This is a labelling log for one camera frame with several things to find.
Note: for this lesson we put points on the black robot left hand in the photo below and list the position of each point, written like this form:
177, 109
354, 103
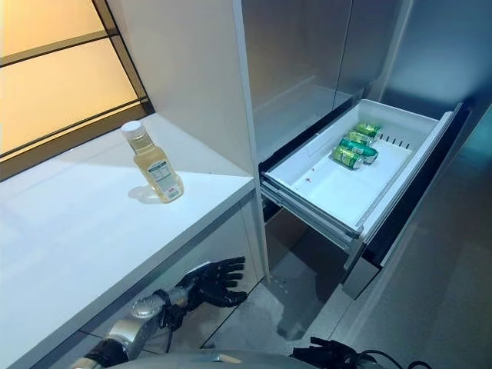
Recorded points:
215, 278

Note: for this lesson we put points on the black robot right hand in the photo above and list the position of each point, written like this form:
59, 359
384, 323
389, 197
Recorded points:
330, 355

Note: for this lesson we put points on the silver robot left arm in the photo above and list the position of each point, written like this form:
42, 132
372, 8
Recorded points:
142, 323

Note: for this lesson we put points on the white fridge drawer steel front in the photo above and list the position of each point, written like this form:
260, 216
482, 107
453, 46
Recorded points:
326, 180

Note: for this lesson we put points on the stainless steel fridge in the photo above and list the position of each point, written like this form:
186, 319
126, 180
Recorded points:
423, 77

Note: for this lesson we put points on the white counter cabinet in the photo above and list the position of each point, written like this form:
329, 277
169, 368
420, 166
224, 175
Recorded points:
115, 246

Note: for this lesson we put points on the yellow drink bottle white cap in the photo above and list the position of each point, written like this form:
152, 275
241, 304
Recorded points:
157, 169

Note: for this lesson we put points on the dark green drink can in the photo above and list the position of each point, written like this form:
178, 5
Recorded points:
361, 150

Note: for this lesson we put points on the white tall cabinet panel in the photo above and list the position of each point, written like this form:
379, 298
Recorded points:
192, 77

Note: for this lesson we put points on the black framed frosted window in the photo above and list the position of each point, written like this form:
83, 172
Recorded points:
57, 77

